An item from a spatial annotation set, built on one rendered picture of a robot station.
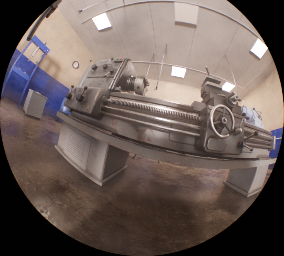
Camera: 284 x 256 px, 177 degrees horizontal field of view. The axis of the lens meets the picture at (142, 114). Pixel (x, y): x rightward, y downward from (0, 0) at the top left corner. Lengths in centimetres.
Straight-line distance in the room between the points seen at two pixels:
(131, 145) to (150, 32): 312
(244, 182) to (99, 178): 165
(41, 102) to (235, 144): 303
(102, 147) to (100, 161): 12
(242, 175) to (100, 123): 185
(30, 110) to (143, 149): 239
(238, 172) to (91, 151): 181
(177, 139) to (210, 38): 303
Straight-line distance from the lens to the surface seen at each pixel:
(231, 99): 73
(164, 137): 70
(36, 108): 252
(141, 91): 103
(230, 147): 74
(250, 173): 150
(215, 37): 328
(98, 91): 80
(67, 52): 437
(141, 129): 72
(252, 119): 157
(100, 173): 83
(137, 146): 54
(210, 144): 60
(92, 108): 76
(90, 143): 84
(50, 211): 62
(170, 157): 54
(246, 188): 153
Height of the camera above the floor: 52
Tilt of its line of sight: 13 degrees up
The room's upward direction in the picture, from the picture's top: 16 degrees clockwise
